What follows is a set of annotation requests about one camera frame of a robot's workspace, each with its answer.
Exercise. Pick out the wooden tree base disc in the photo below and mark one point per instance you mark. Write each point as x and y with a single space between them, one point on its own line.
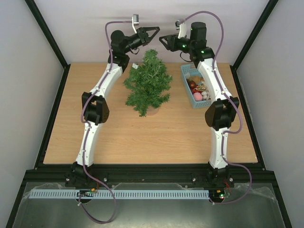
152 111

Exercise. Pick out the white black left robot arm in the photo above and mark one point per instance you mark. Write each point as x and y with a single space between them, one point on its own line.
95 110

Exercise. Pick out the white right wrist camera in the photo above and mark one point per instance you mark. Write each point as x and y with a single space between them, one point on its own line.
181 26

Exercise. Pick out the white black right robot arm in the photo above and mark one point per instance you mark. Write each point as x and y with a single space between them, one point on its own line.
223 109

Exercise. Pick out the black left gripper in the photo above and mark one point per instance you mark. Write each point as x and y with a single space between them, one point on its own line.
144 30

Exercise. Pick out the red bauble ornament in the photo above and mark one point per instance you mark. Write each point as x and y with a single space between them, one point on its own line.
192 84

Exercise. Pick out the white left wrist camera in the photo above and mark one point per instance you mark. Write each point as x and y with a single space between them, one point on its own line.
135 22

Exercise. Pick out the small green christmas tree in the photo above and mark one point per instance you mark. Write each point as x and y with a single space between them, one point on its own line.
149 85

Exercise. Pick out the light blue cable duct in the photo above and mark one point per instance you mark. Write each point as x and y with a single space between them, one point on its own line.
121 194

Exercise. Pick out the gold glitter merry ornament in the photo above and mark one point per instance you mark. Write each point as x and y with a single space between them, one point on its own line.
200 88

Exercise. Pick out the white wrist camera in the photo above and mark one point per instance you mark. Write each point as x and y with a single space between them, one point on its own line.
181 26
135 22

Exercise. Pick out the pink pompom ornament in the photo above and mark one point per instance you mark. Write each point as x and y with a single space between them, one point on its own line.
197 96

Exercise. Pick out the white pompom ornament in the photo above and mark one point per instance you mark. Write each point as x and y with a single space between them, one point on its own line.
205 95

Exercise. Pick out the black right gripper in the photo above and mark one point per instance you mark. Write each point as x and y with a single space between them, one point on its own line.
172 42

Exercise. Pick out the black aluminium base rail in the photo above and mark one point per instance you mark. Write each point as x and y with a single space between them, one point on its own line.
191 175

